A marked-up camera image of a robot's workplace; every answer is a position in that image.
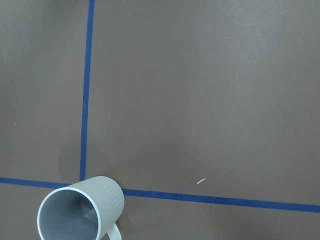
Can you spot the white ribbed mug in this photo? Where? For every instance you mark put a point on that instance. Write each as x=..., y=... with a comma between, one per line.
x=86, y=210

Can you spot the brown paper table cover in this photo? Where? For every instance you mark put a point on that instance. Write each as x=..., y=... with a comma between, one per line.
x=206, y=113

